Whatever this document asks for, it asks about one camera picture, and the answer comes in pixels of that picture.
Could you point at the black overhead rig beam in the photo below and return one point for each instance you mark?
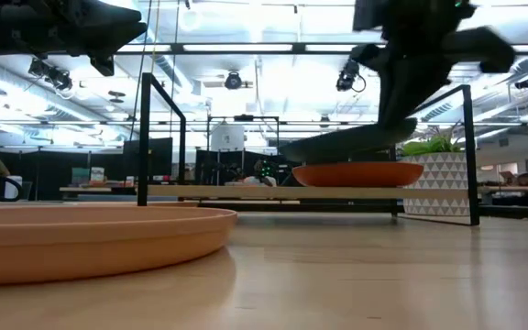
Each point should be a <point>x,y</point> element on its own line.
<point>245,47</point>

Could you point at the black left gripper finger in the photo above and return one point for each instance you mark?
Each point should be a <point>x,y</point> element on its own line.
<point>131,25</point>

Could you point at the small black ceiling spotlight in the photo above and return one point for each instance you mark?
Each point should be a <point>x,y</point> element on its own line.
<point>525,83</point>

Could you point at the white triangle pattern planter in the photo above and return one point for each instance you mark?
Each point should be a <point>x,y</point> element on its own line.
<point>443,183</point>

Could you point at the black plate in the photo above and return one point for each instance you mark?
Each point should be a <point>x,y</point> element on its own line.
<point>346,144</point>

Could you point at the green plant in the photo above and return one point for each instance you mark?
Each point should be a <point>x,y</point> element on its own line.
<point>429,146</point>

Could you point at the white bin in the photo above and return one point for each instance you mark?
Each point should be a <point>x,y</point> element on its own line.
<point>15,185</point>

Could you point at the background desk with clutter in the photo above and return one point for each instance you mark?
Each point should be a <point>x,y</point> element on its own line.
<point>520,189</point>

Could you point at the white cylindrical tank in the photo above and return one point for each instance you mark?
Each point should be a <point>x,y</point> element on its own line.
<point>227,137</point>

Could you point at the black ceiling spotlight pair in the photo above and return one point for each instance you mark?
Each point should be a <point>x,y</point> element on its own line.
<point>53,75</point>

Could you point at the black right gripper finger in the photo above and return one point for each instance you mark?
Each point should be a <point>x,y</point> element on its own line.
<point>394,96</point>
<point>422,84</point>

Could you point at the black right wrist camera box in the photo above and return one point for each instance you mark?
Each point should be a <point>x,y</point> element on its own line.
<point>484,48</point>

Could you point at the black monitor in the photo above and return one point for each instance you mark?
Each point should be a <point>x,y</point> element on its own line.
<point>158,156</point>

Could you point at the round black ceiling spotlight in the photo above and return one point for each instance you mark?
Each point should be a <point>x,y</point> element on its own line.
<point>233,80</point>

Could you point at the background wooden table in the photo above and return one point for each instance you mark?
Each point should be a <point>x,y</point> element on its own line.
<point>90,189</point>

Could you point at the orange plate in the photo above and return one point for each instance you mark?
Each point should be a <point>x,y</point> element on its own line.
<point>360,175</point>

